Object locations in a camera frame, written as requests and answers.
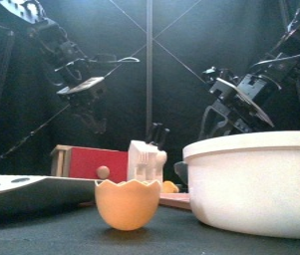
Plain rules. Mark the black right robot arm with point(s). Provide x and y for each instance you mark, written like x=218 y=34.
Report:
x=297 y=43

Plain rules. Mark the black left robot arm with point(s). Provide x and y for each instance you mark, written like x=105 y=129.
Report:
x=46 y=31

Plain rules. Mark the orange toy eggshell half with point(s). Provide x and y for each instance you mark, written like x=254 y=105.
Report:
x=128 y=207

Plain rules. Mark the red wooden drawer box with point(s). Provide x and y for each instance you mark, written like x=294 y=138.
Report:
x=85 y=161

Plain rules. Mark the white toy knife block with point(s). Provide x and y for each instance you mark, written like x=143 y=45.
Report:
x=144 y=162

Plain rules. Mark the dark grey round object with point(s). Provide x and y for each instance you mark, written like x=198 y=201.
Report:
x=182 y=172

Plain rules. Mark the large white pot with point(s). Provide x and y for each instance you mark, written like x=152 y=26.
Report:
x=254 y=186

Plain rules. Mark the small orange toy food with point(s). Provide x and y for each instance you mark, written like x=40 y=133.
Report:
x=169 y=188

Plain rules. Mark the pinkish wooden board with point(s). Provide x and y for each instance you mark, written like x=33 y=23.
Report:
x=176 y=200

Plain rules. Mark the grey tray with holes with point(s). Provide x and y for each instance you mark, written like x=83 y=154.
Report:
x=28 y=194

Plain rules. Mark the grey vertical frame pole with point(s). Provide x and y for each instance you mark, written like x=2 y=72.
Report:
x=149 y=66

